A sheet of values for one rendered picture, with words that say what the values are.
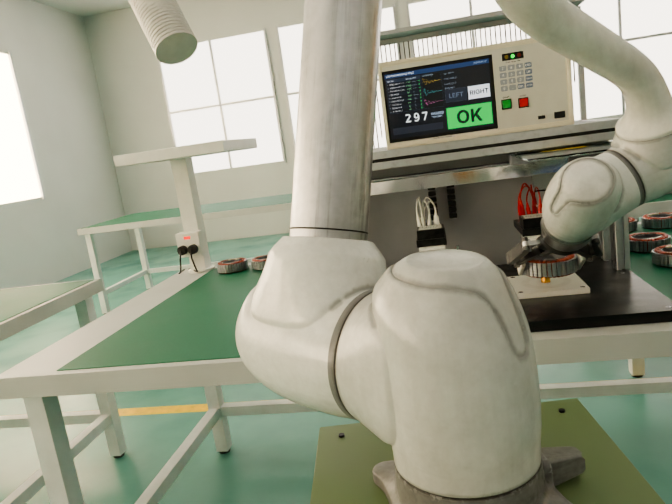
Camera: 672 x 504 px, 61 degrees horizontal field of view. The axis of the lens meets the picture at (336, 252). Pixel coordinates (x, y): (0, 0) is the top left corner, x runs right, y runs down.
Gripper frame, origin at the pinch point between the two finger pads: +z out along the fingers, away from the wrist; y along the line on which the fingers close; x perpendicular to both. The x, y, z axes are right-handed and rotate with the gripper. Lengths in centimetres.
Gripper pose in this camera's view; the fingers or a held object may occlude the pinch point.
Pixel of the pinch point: (549, 263)
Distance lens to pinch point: 128.7
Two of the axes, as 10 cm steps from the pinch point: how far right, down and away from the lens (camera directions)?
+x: 0.4, 9.4, -3.3
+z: 2.0, 3.2, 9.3
